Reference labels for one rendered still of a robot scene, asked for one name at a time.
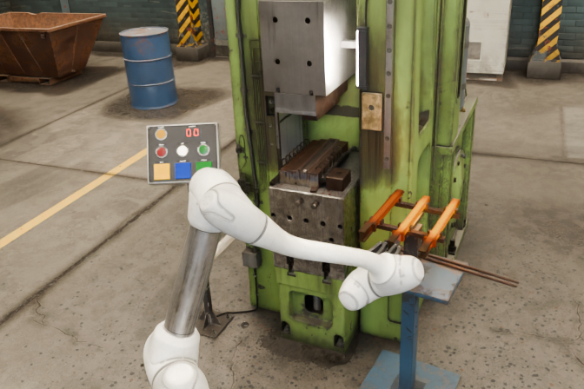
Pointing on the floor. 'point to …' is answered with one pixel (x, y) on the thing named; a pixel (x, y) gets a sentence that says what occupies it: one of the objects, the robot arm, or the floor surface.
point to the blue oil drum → (149, 68)
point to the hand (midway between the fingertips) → (394, 240)
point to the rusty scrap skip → (46, 45)
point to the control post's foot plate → (212, 323)
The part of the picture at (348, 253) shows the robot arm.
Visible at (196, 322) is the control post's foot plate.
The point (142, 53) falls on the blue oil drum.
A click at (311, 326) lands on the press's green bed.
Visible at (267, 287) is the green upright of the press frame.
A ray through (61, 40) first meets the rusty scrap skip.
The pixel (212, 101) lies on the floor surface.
